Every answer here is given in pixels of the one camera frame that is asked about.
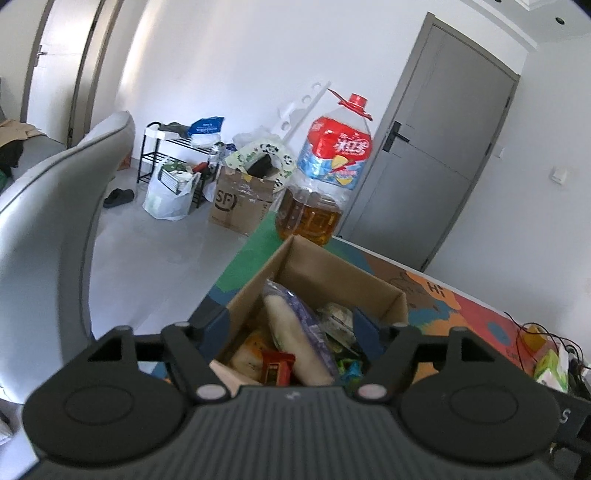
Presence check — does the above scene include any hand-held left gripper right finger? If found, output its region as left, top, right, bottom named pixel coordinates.
left=353, top=308, right=506, bottom=404

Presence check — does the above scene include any grey doorway frame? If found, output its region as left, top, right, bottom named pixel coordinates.
left=21, top=0, right=123, bottom=148

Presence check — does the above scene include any white plastic bag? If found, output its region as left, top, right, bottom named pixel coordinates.
left=142, top=157, right=201, bottom=222

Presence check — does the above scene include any grey door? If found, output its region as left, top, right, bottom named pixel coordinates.
left=339, top=13, right=529, bottom=273

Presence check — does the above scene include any grey chair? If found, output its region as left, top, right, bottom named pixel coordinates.
left=0, top=111, right=136, bottom=404

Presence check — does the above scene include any white foam board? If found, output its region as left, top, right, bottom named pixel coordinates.
left=277, top=82, right=331, bottom=139

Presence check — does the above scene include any yellow snack packet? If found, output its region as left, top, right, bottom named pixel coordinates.
left=230, top=330, right=273, bottom=383

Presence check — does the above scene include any purple snack packet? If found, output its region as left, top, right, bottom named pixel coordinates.
left=263, top=279, right=340, bottom=387

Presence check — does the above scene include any green snack packet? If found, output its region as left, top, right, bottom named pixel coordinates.
left=316, top=302, right=365, bottom=356

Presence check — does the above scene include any blue plastic bag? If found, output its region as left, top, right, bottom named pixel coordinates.
left=189, top=116, right=225, bottom=139

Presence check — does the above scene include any colourful printed table mat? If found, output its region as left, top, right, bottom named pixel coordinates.
left=152, top=210, right=573, bottom=393

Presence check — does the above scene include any panda print bag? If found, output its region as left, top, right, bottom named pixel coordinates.
left=225, top=141, right=297, bottom=195

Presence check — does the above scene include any black door lock handle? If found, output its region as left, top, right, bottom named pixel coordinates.
left=382, top=121, right=411, bottom=153

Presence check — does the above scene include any red snack packet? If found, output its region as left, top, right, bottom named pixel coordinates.
left=261, top=351, right=296, bottom=386

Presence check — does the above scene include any printed cardboard box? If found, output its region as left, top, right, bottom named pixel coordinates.
left=209, top=166, right=274, bottom=238

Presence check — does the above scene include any tan cloth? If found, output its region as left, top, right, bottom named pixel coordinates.
left=0, top=119, right=44, bottom=144

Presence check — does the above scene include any black slipper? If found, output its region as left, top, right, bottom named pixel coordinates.
left=102, top=188, right=136, bottom=208

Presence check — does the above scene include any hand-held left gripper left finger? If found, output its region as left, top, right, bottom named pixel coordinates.
left=88, top=307, right=232, bottom=403

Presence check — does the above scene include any grey sofa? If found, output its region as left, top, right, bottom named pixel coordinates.
left=0, top=117, right=65, bottom=195

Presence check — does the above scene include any black cable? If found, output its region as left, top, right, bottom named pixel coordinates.
left=505, top=311, right=591, bottom=370

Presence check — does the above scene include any black shoe rack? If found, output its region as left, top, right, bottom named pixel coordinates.
left=136, top=122, right=222, bottom=208

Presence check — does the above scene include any black cloth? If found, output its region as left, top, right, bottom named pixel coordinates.
left=0, top=138, right=24, bottom=181

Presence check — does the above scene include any green tissue pack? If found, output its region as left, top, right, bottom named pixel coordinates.
left=533, top=349, right=571, bottom=393

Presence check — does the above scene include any teal candy wrapper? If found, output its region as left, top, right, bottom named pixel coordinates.
left=336, top=357, right=365, bottom=381

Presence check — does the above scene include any cooking oil bottle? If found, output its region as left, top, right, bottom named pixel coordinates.
left=276, top=92, right=374, bottom=246

